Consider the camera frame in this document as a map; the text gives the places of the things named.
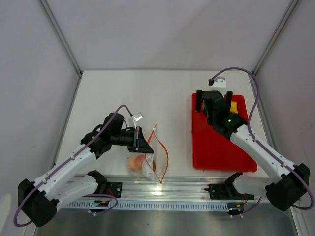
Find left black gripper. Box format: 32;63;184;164
111;126;154;154

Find red orange peach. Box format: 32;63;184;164
128;154;145;172

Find small brown yellow fruit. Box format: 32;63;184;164
152;161;156;172

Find clear zip top bag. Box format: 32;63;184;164
127;124;169;184

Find red plastic tray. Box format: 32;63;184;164
191;93;257;173

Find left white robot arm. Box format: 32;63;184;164
17;113;154;227

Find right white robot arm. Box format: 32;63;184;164
196;90;315;211

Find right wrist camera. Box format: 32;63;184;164
209;77;226;88

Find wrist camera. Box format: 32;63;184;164
209;77;226;88
129;112;143;127

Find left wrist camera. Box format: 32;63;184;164
129;112;143;127

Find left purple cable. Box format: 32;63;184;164
12;105;133;227

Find aluminium mounting rail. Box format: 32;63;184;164
36;175;271;204

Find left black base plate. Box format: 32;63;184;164
105;182;123;198

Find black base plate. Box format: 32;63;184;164
105;182;123;198
204;183;254;200

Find slotted cable duct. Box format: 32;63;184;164
64;200;229;212

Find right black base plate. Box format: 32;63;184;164
204;183;254;200

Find right frame post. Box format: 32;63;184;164
252;0;302;75

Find frame post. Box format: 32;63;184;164
37;0;83;77
252;0;302;75

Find left frame post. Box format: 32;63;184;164
37;0;83;77

